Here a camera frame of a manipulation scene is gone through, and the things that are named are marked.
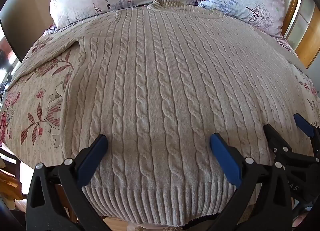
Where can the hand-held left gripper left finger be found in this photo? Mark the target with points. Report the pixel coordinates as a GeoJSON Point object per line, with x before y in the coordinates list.
{"type": "Point", "coordinates": [92, 159]}

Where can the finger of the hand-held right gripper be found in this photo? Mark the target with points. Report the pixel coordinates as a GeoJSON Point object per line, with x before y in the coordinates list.
{"type": "Point", "coordinates": [303, 125]}
{"type": "Point", "coordinates": [275, 138]}

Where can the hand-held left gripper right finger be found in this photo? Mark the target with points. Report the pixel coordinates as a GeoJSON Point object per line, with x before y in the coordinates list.
{"type": "Point", "coordinates": [225, 159]}

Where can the dark wooden chair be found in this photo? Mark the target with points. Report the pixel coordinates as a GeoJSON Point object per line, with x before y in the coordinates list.
{"type": "Point", "coordinates": [11, 161]}

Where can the floral bed sheet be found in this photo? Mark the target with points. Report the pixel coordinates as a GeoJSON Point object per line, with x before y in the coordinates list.
{"type": "Point", "coordinates": [32, 101]}

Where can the dark flat panel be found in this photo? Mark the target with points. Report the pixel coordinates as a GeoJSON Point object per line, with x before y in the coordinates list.
{"type": "Point", "coordinates": [15, 28]}

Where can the wooden frame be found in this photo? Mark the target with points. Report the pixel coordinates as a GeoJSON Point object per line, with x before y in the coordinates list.
{"type": "Point", "coordinates": [310, 41]}

